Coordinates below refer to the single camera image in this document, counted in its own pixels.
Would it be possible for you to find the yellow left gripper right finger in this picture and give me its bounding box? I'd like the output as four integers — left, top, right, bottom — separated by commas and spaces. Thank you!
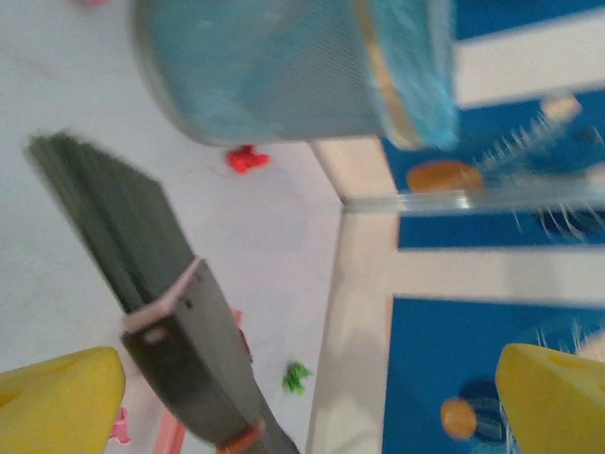
494, 342, 605, 454

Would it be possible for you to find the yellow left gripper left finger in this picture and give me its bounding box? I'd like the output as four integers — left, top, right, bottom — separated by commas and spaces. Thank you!
0, 345, 127, 454

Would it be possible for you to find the pink plastic dustpan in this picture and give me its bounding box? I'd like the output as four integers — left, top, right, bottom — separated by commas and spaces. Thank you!
153, 410, 188, 454

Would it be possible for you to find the dark hand brush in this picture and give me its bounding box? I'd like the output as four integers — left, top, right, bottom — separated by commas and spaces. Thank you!
26, 131, 302, 454

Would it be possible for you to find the green paper scrap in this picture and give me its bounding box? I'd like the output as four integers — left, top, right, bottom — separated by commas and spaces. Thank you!
282, 361, 314, 397

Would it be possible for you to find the crumpled red paper scrap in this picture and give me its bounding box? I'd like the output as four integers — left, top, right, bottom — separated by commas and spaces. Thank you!
224, 145, 273, 177

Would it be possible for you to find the blue plastic bin liner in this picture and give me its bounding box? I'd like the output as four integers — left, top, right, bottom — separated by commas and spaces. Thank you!
352, 0, 459, 151

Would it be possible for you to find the grey mesh waste bin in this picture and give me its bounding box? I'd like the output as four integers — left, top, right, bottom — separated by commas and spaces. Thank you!
131, 0, 459, 151

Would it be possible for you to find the aluminium frame post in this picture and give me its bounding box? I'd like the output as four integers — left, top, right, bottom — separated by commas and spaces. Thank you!
342, 186, 605, 218

